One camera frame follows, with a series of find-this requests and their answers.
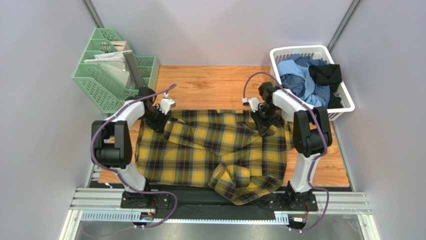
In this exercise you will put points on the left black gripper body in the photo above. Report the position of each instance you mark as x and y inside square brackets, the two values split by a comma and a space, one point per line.
[156, 118]

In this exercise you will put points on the black garment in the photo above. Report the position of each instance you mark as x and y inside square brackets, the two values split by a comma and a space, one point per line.
[327, 79]

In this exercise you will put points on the papers in organizer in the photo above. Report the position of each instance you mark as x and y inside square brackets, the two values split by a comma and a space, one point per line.
[110, 56]

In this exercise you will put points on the yellow plaid long sleeve shirt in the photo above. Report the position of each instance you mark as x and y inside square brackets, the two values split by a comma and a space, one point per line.
[217, 149]

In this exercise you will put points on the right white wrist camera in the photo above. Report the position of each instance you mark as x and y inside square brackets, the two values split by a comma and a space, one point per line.
[253, 103]

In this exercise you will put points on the aluminium rail frame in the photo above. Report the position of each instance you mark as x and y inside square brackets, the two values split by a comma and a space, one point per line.
[108, 205]

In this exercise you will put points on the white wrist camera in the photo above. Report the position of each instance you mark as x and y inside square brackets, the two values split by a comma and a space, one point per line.
[253, 103]
[166, 104]

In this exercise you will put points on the white laundry basket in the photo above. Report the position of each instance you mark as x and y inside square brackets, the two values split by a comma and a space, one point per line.
[320, 52]

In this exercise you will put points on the blue checked shirt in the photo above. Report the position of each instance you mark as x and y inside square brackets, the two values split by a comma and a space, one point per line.
[306, 61]

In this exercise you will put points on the grey folder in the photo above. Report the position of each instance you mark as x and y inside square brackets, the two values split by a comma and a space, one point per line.
[134, 69]

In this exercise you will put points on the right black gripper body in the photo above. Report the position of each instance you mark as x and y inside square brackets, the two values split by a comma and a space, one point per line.
[260, 121]

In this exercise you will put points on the green file organizer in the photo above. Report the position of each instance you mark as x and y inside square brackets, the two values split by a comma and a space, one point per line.
[100, 87]

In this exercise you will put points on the light blue shirt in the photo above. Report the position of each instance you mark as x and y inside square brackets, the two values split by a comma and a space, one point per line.
[298, 80]

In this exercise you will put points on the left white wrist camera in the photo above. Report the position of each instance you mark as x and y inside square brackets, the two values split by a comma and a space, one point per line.
[166, 104]

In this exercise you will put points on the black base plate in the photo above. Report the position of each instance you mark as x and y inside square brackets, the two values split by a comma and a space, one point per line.
[203, 203]

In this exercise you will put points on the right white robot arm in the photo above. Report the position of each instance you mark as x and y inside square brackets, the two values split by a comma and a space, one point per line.
[311, 138]

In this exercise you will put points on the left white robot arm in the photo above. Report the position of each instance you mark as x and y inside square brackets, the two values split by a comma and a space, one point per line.
[111, 147]

